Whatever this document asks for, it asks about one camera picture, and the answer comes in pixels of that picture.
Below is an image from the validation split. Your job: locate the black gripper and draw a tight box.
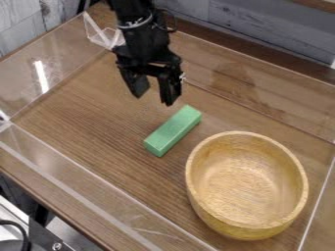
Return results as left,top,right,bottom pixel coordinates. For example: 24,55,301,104
112,13,183,106

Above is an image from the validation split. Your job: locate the green rectangular block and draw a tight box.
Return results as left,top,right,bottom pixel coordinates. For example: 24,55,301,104
144,105,202,157

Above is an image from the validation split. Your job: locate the brown wooden bowl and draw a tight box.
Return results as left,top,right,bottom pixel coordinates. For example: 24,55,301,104
185,131,309,241

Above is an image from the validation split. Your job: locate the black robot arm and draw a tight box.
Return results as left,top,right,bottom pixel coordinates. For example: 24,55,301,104
107,0,183,106

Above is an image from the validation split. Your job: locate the clear acrylic corner bracket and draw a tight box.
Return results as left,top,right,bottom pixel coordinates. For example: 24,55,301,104
83,12,126,50

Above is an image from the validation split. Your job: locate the clear acrylic tray wall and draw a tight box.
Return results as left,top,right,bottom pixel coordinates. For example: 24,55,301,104
0,114,219,251

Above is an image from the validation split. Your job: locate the black cable bottom left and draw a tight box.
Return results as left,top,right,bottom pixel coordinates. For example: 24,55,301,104
0,219,32,251

